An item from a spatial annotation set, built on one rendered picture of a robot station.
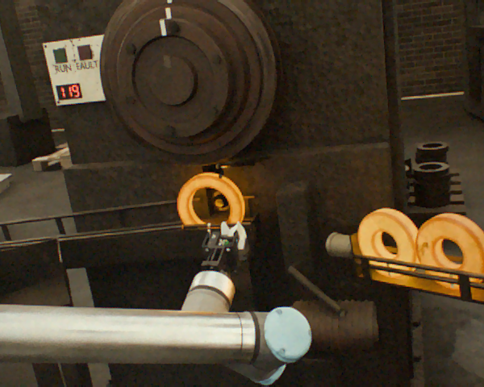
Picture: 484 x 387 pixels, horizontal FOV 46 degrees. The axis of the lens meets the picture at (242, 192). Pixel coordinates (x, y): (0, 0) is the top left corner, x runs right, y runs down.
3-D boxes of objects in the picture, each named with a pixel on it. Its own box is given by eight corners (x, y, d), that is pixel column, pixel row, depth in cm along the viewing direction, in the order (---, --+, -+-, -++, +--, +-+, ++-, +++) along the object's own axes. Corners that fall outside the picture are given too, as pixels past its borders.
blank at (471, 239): (419, 210, 123) (410, 215, 121) (488, 215, 111) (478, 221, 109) (429, 278, 126) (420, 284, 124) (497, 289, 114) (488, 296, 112)
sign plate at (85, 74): (60, 104, 173) (46, 43, 168) (138, 96, 166) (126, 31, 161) (56, 106, 171) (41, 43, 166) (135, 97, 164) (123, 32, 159)
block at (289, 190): (292, 260, 164) (282, 180, 157) (319, 260, 162) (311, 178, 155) (285, 276, 154) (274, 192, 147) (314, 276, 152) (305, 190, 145)
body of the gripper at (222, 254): (239, 228, 126) (226, 266, 117) (248, 258, 131) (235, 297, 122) (207, 229, 129) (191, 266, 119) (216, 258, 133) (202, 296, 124)
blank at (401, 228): (361, 205, 136) (352, 210, 134) (418, 210, 123) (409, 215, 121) (372, 268, 139) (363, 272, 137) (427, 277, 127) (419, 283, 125)
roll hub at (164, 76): (138, 138, 149) (116, 26, 141) (241, 129, 141) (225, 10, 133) (128, 143, 144) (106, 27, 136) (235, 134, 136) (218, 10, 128)
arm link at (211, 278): (234, 316, 118) (190, 314, 121) (239, 299, 122) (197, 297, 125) (224, 285, 113) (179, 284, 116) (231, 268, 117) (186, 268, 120)
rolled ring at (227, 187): (236, 174, 151) (239, 171, 154) (172, 177, 157) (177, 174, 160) (245, 239, 157) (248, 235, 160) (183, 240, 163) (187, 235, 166)
